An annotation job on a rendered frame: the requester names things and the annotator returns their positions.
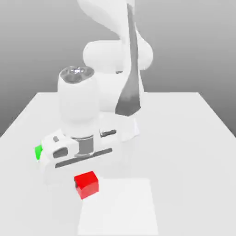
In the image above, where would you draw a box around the small red cube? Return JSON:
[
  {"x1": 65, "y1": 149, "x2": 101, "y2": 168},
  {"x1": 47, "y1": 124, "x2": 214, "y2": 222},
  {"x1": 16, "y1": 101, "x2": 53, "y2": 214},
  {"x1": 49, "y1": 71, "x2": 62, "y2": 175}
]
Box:
[{"x1": 73, "y1": 171, "x2": 100, "y2": 200}]

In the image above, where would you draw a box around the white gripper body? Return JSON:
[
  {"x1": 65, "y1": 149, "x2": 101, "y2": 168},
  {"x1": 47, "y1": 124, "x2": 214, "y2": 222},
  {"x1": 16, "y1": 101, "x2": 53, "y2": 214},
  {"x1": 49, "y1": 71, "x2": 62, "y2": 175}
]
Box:
[{"x1": 43, "y1": 146, "x2": 117, "y2": 186}]

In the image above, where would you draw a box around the small green cube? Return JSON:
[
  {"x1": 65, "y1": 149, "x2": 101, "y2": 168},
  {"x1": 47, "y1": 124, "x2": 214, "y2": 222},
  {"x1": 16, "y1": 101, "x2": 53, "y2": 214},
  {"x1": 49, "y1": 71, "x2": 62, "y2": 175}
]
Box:
[{"x1": 34, "y1": 140, "x2": 43, "y2": 161}]

